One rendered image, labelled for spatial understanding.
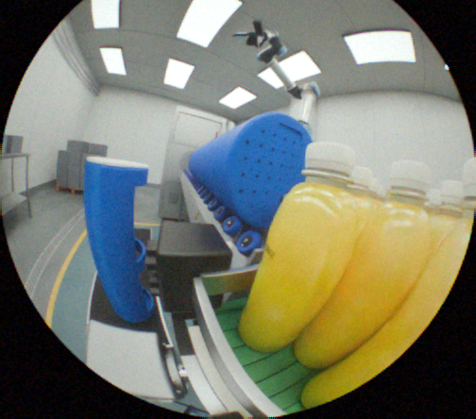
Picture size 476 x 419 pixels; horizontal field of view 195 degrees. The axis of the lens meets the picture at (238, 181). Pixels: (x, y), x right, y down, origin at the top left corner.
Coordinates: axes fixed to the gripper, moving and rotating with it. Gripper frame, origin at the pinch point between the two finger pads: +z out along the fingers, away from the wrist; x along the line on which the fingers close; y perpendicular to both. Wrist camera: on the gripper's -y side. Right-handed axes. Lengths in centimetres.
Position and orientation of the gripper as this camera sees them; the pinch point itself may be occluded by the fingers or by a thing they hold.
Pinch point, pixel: (244, 37)
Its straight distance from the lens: 82.1
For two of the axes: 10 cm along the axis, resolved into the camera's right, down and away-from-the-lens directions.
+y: -0.8, 2.9, 9.5
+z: -5.8, 7.6, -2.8
